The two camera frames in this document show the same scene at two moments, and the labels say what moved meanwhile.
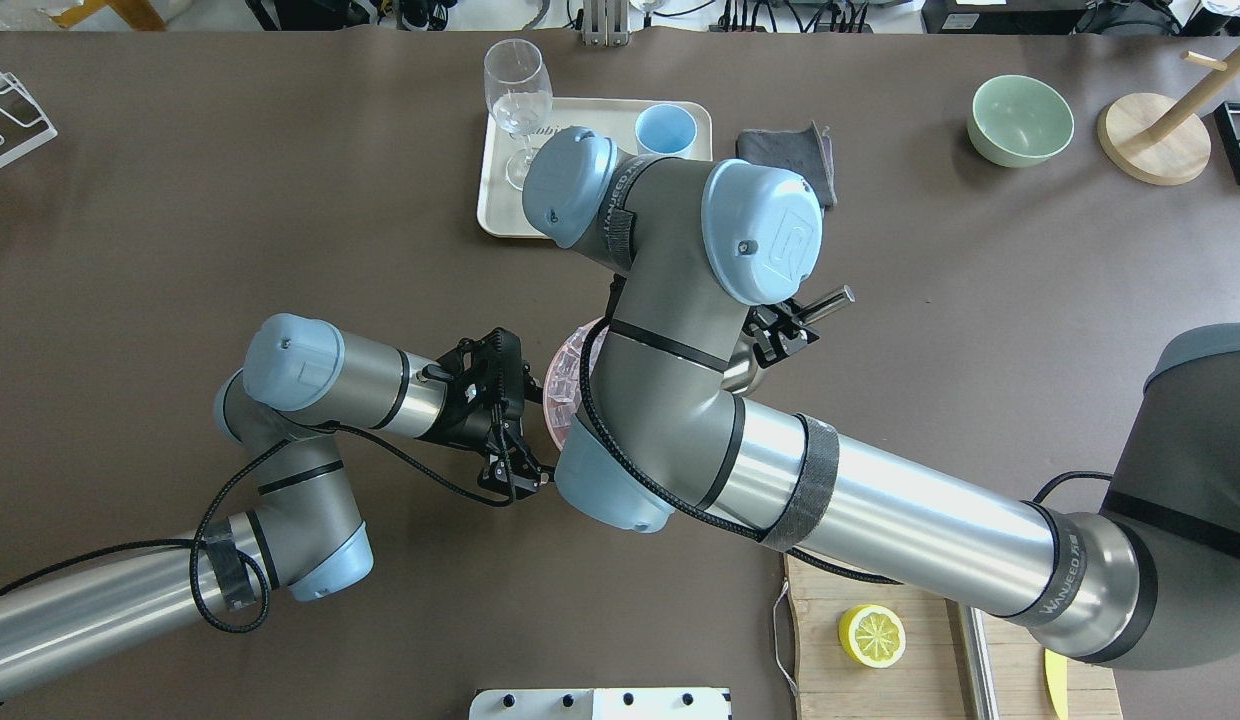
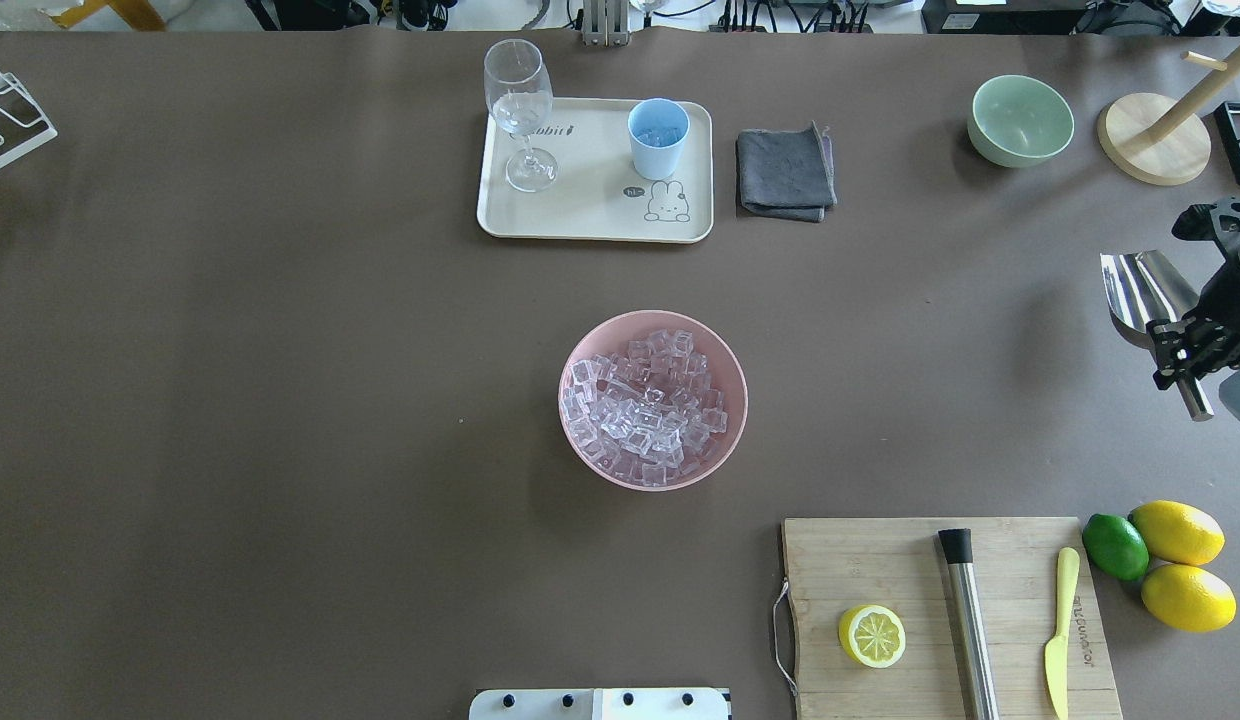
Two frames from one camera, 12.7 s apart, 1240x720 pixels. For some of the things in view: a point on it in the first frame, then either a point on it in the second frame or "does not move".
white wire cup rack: x=12 y=123 does not move
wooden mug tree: x=1160 y=140 does not move
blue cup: x=665 y=130 does not move
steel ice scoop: x=742 y=371 to x=1140 y=289
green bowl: x=1017 y=121 does not move
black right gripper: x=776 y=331 to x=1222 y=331
